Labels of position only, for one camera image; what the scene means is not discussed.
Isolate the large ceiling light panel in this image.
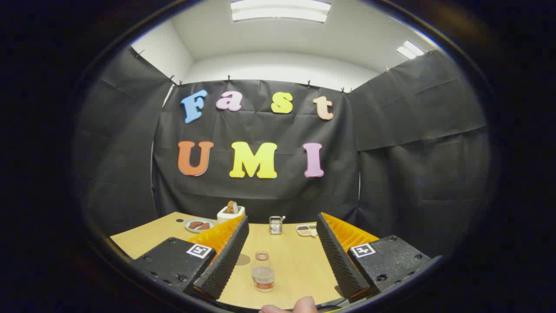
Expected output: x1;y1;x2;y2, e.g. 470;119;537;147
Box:
230;0;331;23

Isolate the white toaster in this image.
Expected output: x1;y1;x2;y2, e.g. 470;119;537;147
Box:
217;205;245;224

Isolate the small ceiling light panel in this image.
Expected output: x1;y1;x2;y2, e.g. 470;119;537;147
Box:
396;40;425;60

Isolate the wooden table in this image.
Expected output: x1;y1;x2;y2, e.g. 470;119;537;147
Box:
110;212;348;310

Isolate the clear plastic juice bottle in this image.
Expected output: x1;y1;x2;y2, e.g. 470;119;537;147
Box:
252;251;275;292

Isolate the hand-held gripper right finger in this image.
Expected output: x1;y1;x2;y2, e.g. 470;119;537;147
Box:
316;212;443;304

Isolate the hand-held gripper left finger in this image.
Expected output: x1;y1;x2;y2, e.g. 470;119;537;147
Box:
130;215;250;300

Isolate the pale green plate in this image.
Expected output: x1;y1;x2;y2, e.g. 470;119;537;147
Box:
184;218;215;233

